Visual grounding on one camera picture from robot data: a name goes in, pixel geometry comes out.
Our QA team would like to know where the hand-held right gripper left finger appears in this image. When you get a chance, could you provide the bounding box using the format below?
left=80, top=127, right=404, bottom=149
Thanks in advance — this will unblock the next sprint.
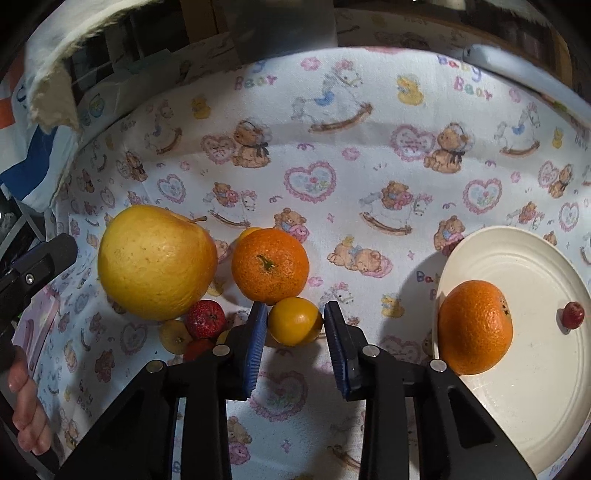
left=69, top=302, right=269, bottom=480

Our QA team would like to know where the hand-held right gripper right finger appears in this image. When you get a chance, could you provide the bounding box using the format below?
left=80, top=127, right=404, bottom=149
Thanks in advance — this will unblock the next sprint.
left=324, top=301, right=539, bottom=480

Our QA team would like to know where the small red round fruit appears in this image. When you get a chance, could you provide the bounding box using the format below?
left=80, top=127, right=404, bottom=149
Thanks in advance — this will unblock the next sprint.
left=183, top=338, right=215, bottom=362

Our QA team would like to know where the large red round fruit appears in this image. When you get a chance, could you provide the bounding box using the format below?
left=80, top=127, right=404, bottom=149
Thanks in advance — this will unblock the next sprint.
left=186, top=300, right=227, bottom=341

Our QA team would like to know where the orange tangerine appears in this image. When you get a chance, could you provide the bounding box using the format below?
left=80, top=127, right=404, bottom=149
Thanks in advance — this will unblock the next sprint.
left=231, top=227, right=310, bottom=305
left=438, top=280, right=514, bottom=376

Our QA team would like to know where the large yellow pear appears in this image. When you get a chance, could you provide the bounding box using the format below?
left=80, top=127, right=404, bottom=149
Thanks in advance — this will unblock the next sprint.
left=98, top=205, right=219, bottom=321

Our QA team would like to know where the cream round plate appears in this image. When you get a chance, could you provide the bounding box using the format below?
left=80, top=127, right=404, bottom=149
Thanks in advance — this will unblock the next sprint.
left=431, top=225, right=591, bottom=476

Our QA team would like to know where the red cherry tomato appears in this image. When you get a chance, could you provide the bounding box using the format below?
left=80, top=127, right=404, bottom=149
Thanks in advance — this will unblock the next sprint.
left=561, top=301, right=585, bottom=329

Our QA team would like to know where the person's left hand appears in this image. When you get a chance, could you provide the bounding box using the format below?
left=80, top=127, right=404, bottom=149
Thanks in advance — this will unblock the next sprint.
left=8, top=346, right=52, bottom=456

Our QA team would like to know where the pink box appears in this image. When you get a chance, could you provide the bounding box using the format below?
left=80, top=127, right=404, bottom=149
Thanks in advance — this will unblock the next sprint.
left=18, top=286, right=61, bottom=374

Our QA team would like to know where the striped cream cloth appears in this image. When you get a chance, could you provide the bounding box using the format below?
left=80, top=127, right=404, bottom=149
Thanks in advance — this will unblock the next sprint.
left=0, top=0, right=158, bottom=210

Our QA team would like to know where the white plastic device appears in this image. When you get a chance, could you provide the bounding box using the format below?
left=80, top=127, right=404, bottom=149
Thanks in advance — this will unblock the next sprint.
left=468, top=44, right=580, bottom=100

